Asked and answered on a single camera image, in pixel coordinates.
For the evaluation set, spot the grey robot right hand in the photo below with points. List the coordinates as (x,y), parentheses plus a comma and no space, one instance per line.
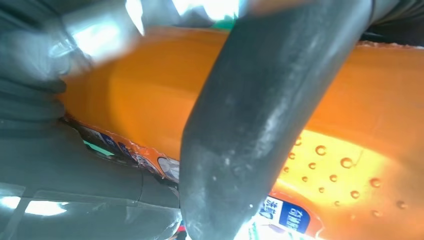
(82,185)

